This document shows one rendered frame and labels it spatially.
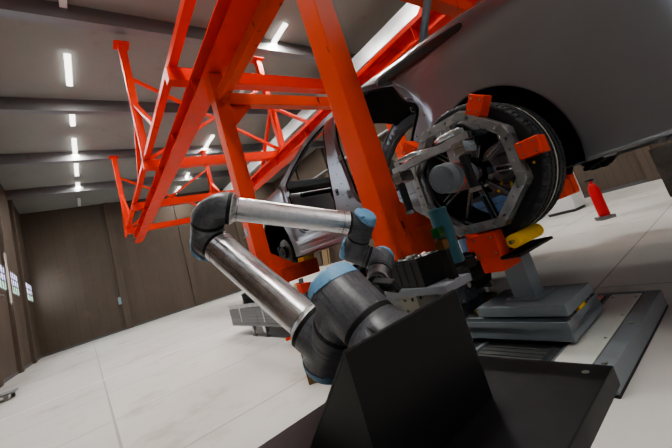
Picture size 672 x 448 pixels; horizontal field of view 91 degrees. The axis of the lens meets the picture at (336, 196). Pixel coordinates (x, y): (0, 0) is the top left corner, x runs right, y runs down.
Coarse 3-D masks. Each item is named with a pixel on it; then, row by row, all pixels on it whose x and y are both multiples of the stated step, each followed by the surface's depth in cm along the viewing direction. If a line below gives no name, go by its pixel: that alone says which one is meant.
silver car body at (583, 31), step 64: (512, 0) 167; (576, 0) 146; (640, 0) 131; (448, 64) 198; (512, 64) 171; (576, 64) 150; (640, 64) 133; (320, 128) 340; (640, 128) 136; (320, 192) 389
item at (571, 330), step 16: (592, 304) 144; (480, 320) 164; (496, 320) 157; (512, 320) 151; (528, 320) 145; (544, 320) 140; (560, 320) 135; (576, 320) 132; (592, 320) 140; (480, 336) 159; (496, 336) 152; (512, 336) 146; (528, 336) 141; (544, 336) 136; (560, 336) 131; (576, 336) 129
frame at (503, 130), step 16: (464, 112) 146; (432, 128) 161; (496, 128) 136; (512, 128) 136; (512, 144) 133; (512, 160) 134; (416, 176) 172; (528, 176) 131; (416, 192) 174; (512, 192) 135; (432, 208) 171; (512, 208) 136; (480, 224) 148; (496, 224) 142
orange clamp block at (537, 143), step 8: (536, 136) 126; (544, 136) 129; (520, 144) 130; (528, 144) 128; (536, 144) 126; (544, 144) 127; (520, 152) 131; (528, 152) 128; (536, 152) 126; (544, 152) 130
